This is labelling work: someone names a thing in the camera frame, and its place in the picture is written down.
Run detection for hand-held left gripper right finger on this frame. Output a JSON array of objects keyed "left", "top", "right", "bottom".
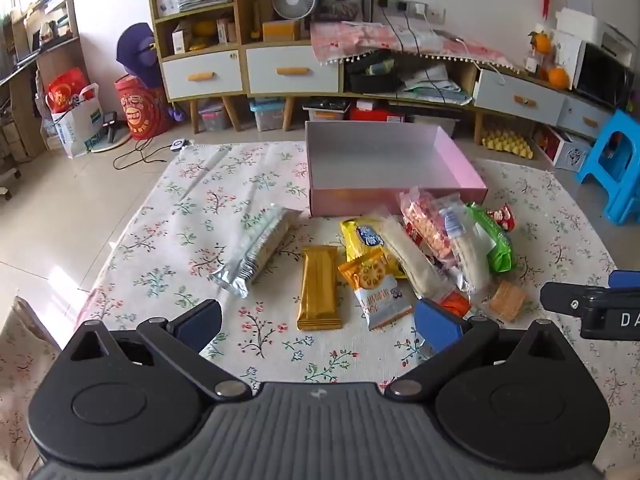
[{"left": 385, "top": 298, "right": 573, "bottom": 398}]

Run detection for low wooden cabinet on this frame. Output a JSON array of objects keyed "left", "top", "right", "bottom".
[{"left": 342, "top": 47, "right": 626, "bottom": 147}]

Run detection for black power cable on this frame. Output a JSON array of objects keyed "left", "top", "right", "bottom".
[{"left": 379, "top": 6, "right": 452, "bottom": 107}]

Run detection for tall wooden cabinet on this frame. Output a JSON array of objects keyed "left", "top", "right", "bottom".
[{"left": 146, "top": 0, "right": 347, "bottom": 134}]

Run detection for pink wafer packet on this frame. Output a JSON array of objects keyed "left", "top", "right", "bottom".
[{"left": 399, "top": 187, "right": 463, "bottom": 271}]

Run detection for red bag with face print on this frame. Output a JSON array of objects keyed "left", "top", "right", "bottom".
[{"left": 113, "top": 73, "right": 174, "bottom": 141}]

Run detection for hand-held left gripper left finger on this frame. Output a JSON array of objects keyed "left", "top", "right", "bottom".
[{"left": 65, "top": 299, "right": 253, "bottom": 403}]

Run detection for long white cracker packet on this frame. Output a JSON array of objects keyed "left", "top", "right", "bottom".
[{"left": 380, "top": 216, "right": 453, "bottom": 302}]

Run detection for yellow cardboard box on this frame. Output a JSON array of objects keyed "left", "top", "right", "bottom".
[{"left": 262, "top": 19, "right": 302, "bottom": 43}]

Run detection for white printed box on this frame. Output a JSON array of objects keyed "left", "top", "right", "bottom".
[{"left": 532, "top": 124, "right": 594, "bottom": 169}]

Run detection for tan square snack packet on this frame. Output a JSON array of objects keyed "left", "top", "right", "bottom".
[{"left": 486, "top": 280, "right": 527, "bottom": 324}]

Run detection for pile of folded papers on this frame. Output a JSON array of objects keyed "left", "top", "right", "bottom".
[{"left": 399, "top": 62, "right": 474, "bottom": 104}]

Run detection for white cabinet drawer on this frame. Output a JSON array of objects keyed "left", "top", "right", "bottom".
[
  {"left": 473, "top": 67, "right": 569, "bottom": 128},
  {"left": 245, "top": 45, "right": 342, "bottom": 96},
  {"left": 161, "top": 51, "right": 245, "bottom": 101},
  {"left": 556, "top": 95, "right": 614, "bottom": 141}
]

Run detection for pink cardboard box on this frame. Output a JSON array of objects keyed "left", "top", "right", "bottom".
[{"left": 305, "top": 121, "right": 489, "bottom": 219}]

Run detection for clear rice cracker packet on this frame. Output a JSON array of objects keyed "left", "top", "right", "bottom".
[{"left": 440, "top": 197, "right": 493, "bottom": 293}]

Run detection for orange biscuit packet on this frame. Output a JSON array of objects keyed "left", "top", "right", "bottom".
[{"left": 337, "top": 252, "right": 417, "bottom": 331}]

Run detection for yellow and blue biscuit packet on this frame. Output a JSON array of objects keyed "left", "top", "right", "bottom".
[{"left": 341, "top": 217, "right": 408, "bottom": 281}]

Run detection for black microwave oven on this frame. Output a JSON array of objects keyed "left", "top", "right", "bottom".
[{"left": 572, "top": 40, "right": 637, "bottom": 112}]

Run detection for pink patterned cloth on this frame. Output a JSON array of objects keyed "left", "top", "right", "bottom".
[{"left": 310, "top": 21, "right": 517, "bottom": 73}]

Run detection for white printer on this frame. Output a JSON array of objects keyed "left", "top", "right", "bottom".
[{"left": 599, "top": 22, "right": 640, "bottom": 62}]

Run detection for red flat box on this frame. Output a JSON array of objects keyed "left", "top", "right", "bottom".
[{"left": 349, "top": 101, "right": 405, "bottom": 124}]

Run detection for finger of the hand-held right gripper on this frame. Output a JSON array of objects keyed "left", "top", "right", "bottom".
[
  {"left": 608, "top": 269, "right": 640, "bottom": 291},
  {"left": 541, "top": 281, "right": 610, "bottom": 318}
]

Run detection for wooden desk shelf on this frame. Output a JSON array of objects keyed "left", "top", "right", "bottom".
[{"left": 0, "top": 0, "right": 92, "bottom": 162}]

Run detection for white shopping bag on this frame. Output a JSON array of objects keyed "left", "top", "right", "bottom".
[{"left": 51, "top": 83, "right": 106, "bottom": 160}]

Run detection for silver cracker packet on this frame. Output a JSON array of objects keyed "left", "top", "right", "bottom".
[{"left": 209, "top": 203, "right": 303, "bottom": 299}]

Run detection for wall power outlets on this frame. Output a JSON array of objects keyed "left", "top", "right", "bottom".
[{"left": 377, "top": 0, "right": 447, "bottom": 24}]

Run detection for small orange snack packet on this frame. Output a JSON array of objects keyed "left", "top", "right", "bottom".
[{"left": 440, "top": 290, "right": 472, "bottom": 319}]

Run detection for gold wafer packet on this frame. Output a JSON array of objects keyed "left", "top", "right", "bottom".
[{"left": 296, "top": 246, "right": 345, "bottom": 332}]

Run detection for blue plastic stool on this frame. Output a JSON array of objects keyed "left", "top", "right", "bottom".
[{"left": 575, "top": 108, "right": 640, "bottom": 226}]

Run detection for purple hat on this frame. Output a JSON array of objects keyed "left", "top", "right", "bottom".
[{"left": 116, "top": 22, "right": 164, "bottom": 89}]

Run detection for clear lidded storage bin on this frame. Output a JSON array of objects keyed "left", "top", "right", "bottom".
[
  {"left": 248, "top": 97, "right": 294, "bottom": 133},
  {"left": 197, "top": 98, "right": 232, "bottom": 133}
]

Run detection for yellow egg tray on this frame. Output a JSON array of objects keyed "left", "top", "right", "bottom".
[{"left": 480, "top": 127, "right": 534, "bottom": 160}]

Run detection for red gift bag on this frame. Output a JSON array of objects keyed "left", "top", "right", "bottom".
[{"left": 44, "top": 67, "right": 92, "bottom": 114}]

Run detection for green snack packet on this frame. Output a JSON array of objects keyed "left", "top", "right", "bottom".
[{"left": 465, "top": 202, "right": 517, "bottom": 275}]

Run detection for floral tablecloth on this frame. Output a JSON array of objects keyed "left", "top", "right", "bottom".
[{"left": 0, "top": 141, "right": 640, "bottom": 480}]

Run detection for red snack packet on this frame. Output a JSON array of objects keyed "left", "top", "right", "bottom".
[
  {"left": 487, "top": 204, "right": 516, "bottom": 234},
  {"left": 405, "top": 222, "right": 455, "bottom": 271}
]

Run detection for small white desk fan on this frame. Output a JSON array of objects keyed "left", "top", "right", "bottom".
[{"left": 272, "top": 0, "right": 317, "bottom": 24}]

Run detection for white charging cable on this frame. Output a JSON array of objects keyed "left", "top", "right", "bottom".
[{"left": 447, "top": 35, "right": 507, "bottom": 87}]

